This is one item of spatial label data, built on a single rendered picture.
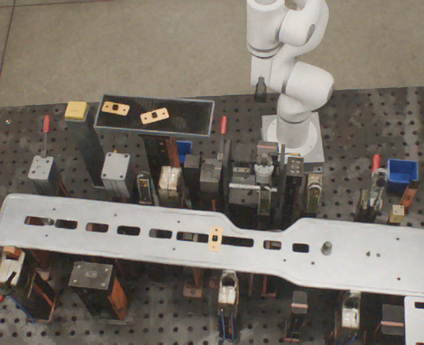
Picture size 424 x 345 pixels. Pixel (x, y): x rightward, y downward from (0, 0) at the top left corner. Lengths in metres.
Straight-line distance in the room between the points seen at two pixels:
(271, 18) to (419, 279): 0.92
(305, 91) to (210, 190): 0.43
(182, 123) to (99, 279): 0.54
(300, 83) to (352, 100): 0.64
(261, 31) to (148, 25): 2.48
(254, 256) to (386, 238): 0.41
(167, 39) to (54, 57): 0.69
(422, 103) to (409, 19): 1.40
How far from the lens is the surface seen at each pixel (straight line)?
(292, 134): 2.21
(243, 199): 1.99
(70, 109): 2.02
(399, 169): 2.39
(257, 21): 1.40
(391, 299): 2.15
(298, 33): 1.39
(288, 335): 2.06
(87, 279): 1.86
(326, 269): 1.87
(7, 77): 3.80
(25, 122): 2.64
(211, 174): 1.91
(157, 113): 1.95
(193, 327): 2.11
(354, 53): 3.71
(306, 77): 1.97
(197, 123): 1.92
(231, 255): 1.87
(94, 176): 2.32
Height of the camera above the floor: 2.71
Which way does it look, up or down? 59 degrees down
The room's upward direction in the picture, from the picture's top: 5 degrees counter-clockwise
